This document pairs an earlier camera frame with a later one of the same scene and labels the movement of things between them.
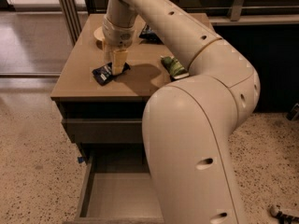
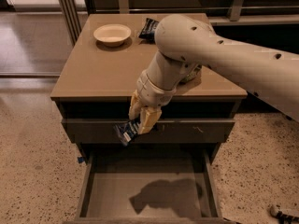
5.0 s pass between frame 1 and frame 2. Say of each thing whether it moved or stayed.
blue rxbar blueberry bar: moved
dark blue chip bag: stayed
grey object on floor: stayed
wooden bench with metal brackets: stayed
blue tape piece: stayed
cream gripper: moved
